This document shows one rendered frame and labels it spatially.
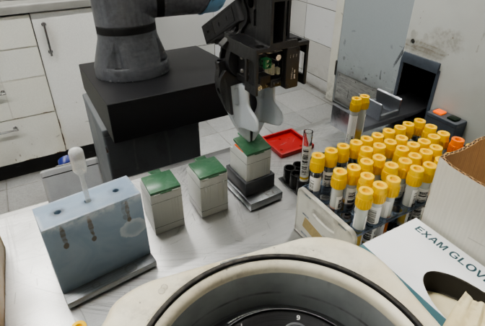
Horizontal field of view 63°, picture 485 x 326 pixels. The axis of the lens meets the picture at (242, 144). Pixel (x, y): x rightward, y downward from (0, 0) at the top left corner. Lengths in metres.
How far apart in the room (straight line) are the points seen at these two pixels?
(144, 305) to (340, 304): 0.15
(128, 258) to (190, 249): 0.08
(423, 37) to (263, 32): 0.42
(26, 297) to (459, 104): 0.69
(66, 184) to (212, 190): 0.18
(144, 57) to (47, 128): 1.49
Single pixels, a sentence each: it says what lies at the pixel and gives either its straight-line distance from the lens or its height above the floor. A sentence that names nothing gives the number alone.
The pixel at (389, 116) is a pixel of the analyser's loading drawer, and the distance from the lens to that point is 0.75.
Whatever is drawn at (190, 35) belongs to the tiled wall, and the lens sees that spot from 2.96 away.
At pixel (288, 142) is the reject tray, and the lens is 0.70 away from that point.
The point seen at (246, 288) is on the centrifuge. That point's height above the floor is 0.97.
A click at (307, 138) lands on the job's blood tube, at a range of 0.53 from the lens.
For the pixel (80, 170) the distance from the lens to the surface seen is 0.41.
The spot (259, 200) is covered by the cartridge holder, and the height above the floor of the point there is 0.89.
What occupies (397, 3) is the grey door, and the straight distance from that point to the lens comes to 2.49.
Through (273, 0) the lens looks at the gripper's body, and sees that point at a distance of 0.41.
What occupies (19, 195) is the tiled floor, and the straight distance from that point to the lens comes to 2.27.
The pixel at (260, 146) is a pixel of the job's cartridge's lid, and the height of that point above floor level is 0.96.
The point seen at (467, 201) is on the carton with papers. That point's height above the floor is 1.00.
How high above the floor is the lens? 1.24
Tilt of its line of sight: 31 degrees down
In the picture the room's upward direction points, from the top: straight up
